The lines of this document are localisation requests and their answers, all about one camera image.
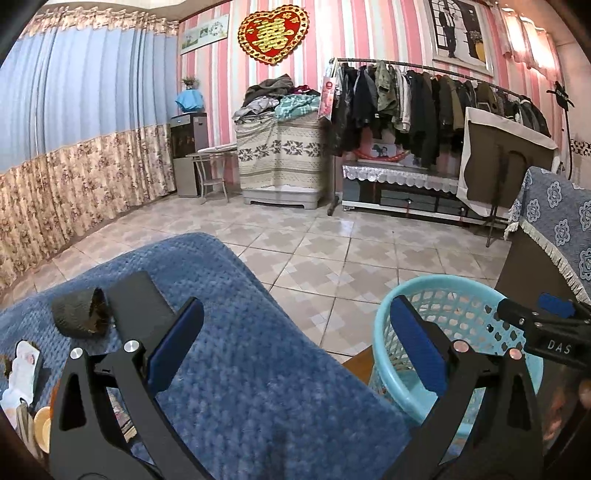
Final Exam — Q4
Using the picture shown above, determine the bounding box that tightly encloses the dark wooden cabinet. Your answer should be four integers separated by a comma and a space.
494, 226, 591, 467

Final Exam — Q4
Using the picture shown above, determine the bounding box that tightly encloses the pink printed box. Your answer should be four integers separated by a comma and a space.
355, 141, 411, 162

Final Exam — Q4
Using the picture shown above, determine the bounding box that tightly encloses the blue floral fringed cloth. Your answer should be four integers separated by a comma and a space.
504, 166, 591, 294

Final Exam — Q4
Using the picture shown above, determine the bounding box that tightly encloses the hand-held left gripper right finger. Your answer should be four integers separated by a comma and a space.
389, 294, 546, 480

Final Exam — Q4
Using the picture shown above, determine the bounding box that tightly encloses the teal plastic mesh basket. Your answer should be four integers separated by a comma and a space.
369, 274, 546, 457

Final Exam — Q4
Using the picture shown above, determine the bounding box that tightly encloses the pink hanging bag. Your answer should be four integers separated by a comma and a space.
318, 65, 338, 121

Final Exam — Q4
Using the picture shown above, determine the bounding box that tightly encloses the cream round lid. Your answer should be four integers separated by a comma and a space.
33, 406, 52, 455

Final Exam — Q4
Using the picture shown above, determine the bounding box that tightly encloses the pink sheer curtain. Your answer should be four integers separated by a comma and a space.
496, 4, 561, 72

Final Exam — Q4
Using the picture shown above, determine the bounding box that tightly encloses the pile of clothes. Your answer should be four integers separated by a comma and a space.
232, 75, 321, 123

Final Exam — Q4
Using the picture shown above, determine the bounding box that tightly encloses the blue knitted blanket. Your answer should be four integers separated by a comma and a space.
0, 232, 416, 480

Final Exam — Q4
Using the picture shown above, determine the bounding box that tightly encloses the black coat stand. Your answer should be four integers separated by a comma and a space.
549, 80, 578, 181

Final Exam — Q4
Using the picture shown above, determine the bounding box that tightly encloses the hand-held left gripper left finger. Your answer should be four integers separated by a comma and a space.
48, 298, 218, 480

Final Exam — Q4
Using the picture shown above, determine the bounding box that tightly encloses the grey water dispenser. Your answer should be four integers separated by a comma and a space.
168, 113, 208, 198

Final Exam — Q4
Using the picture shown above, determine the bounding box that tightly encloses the dark television stand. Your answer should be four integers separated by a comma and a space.
342, 164, 509, 227

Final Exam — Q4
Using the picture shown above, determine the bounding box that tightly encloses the wooden table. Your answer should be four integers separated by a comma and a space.
341, 347, 376, 388

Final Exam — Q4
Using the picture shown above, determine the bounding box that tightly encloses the beige patterned cover cloth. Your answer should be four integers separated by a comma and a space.
235, 115, 329, 192

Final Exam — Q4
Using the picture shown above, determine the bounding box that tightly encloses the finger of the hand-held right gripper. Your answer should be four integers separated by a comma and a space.
538, 292, 591, 320
496, 299, 578, 334

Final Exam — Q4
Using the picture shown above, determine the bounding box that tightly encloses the blue and floral curtain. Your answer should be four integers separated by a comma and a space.
0, 7, 180, 296

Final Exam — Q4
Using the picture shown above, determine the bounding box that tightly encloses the white lace cloth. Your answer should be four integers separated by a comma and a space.
342, 164, 462, 195

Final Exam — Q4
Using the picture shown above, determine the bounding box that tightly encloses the long framed wall picture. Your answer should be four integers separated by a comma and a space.
179, 14, 230, 56

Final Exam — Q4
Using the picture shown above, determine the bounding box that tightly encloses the framed wall poster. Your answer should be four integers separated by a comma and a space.
425, 0, 495, 77

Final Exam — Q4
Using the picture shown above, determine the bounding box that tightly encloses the row of hanging clothes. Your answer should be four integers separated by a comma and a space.
330, 60, 552, 169

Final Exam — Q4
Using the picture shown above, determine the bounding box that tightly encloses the red heart wall decoration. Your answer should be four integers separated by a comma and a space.
238, 4, 310, 66

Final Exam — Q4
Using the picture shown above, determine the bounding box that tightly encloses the white sock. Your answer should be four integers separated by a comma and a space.
0, 342, 44, 416

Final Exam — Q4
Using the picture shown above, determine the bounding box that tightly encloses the metal clothes rack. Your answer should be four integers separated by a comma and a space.
327, 58, 555, 217

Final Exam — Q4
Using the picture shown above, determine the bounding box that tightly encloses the blue wrapped potted plant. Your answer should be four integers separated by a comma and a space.
175, 76, 206, 114

